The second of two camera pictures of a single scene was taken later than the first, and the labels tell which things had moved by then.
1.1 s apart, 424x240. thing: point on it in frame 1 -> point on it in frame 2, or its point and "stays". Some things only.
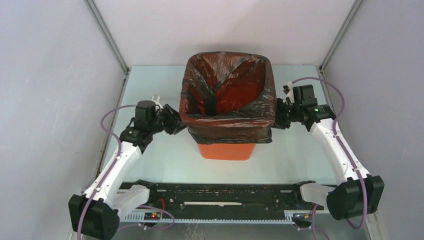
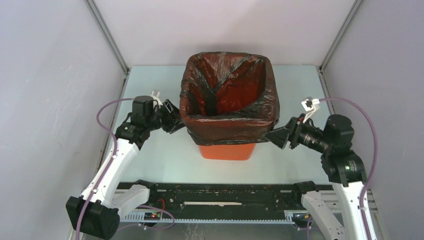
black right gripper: [279, 122] -> [289, 132]
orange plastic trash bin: [226, 151] stays
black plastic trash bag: [228, 98] stays
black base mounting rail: [222, 198] stays
